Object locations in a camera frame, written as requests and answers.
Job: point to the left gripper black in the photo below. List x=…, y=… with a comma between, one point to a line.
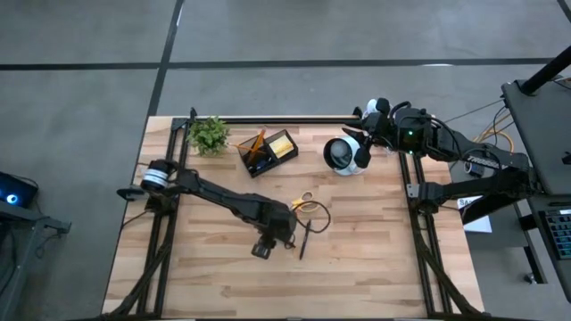
x=276, y=223

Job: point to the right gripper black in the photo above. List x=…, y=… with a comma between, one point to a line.
x=379, y=125

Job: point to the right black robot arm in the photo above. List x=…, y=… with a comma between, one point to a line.
x=473, y=156

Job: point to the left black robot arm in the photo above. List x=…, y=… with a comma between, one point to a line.
x=214, y=196

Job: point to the black mesh desk organizer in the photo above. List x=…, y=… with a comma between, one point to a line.
x=267, y=160

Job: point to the white spot lamp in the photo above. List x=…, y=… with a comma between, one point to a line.
x=341, y=153

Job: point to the black pen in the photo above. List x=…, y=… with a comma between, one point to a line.
x=305, y=239

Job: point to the black power strip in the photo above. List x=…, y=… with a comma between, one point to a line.
x=476, y=169

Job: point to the green plant in white pot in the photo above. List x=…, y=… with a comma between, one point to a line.
x=209, y=136

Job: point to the white paper sheet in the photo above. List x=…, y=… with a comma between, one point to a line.
x=482, y=225

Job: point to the dark grey desk top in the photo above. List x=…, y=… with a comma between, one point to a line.
x=544, y=134

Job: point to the black pole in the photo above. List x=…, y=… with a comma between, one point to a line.
x=544, y=73

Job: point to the black keyboard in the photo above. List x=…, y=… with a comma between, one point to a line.
x=560, y=232

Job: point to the grey metal stand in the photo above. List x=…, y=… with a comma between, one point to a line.
x=27, y=218

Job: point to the black computer with blue light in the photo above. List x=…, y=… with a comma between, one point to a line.
x=22, y=187

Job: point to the black metal table frame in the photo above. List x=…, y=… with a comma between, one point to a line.
x=312, y=120

